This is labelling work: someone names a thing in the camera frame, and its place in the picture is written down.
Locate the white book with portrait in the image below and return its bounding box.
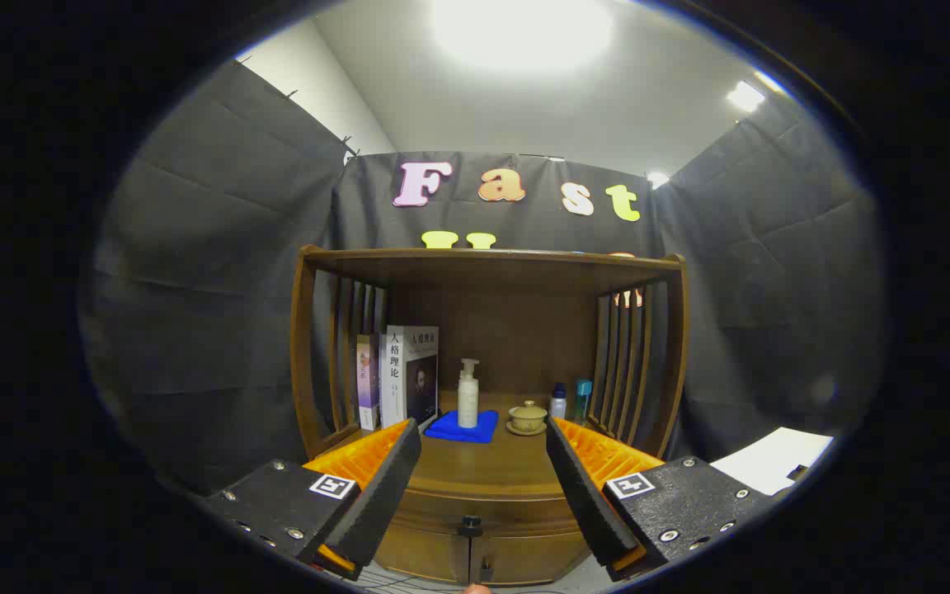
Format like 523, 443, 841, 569
382, 325, 440, 430

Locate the wooden countertop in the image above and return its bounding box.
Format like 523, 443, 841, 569
310, 388, 665, 500

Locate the round ceiling light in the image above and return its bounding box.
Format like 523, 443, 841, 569
430, 0, 616, 75

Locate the blue folded cloth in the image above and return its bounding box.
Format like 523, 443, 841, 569
424, 409, 500, 444

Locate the black backdrop cloth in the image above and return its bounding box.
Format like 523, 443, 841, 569
79, 58, 884, 496

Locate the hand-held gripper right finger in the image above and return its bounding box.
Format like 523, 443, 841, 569
545, 417, 775, 581

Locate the beige lidded teacup with saucer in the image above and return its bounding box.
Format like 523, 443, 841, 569
506, 400, 549, 436

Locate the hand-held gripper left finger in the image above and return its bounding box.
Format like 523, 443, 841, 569
199, 418, 423, 581

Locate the wooden cabinet with slatted shelf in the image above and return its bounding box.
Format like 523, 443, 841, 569
291, 244, 689, 587

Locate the wooden drawer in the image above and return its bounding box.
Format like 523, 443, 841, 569
388, 485, 587, 537

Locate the white pump bottle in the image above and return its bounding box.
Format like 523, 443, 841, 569
457, 358, 481, 429

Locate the purple white book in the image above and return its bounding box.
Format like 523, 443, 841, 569
356, 334, 383, 431

